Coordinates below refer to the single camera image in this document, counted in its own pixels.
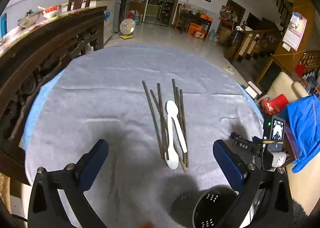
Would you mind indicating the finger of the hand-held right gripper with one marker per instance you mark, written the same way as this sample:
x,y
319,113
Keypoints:
x,y
243,145

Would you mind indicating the metal pot lid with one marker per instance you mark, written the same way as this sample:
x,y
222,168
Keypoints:
x,y
30,17

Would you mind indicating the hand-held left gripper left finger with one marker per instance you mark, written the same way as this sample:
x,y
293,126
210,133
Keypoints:
x,y
96,165

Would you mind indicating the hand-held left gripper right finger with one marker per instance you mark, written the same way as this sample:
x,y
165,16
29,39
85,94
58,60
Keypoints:
x,y
228,165

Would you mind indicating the cream chair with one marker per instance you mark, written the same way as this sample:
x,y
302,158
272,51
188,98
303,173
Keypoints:
x,y
283,85

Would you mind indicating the wooden side table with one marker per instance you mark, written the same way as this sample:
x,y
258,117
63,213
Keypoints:
x,y
197,16

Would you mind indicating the black perforated utensil holder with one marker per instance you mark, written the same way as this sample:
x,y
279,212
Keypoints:
x,y
210,208

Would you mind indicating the grey towel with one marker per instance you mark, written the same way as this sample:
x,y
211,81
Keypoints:
x,y
100,105

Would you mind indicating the blue water jug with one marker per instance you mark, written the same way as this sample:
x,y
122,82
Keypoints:
x,y
137,17

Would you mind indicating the white plastic spoon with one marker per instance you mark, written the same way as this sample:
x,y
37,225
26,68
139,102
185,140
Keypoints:
x,y
172,109
172,160

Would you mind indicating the orange cardboard box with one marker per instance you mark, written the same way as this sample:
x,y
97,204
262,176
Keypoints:
x,y
195,28

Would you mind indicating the light blue table cloth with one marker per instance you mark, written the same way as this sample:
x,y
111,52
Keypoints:
x,y
32,118

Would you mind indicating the wall calendar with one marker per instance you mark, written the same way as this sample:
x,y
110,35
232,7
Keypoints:
x,y
295,30

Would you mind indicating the wooden stair railing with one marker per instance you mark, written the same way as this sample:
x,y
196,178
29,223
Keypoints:
x,y
252,40

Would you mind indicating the electric floor fan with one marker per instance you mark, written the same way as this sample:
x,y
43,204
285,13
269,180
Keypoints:
x,y
127,27

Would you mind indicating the red and white bowl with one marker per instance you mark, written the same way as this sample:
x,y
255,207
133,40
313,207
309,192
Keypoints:
x,y
51,10

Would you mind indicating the white chest freezer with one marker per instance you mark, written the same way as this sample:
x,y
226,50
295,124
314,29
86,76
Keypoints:
x,y
108,17

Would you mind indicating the white power strip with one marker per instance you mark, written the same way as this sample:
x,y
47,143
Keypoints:
x,y
228,69

